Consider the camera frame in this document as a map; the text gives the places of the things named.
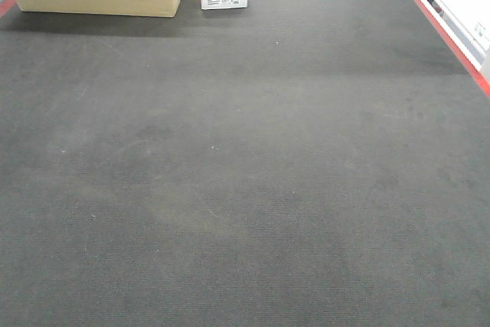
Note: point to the dark conveyor belt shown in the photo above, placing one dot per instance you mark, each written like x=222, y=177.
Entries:
x=293, y=163

